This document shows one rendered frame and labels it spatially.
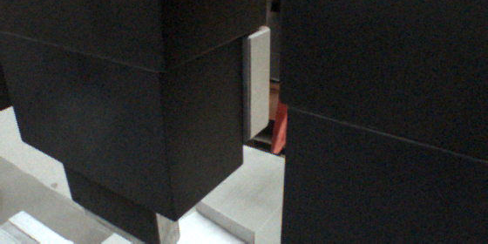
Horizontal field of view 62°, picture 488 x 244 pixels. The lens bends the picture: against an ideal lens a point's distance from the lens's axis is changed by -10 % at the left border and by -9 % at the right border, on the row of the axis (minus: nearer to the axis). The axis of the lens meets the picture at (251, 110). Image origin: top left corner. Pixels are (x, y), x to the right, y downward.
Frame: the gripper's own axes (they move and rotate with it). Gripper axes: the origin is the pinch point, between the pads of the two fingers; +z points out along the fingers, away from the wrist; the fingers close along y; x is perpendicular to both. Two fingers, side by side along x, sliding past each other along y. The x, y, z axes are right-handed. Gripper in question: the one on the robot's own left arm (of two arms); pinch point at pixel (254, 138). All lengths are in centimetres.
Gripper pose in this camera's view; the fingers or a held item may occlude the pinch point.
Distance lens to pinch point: 49.2
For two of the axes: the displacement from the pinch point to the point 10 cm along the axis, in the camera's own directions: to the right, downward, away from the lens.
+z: -2.6, 9.6, -0.1
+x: 4.5, 1.4, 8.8
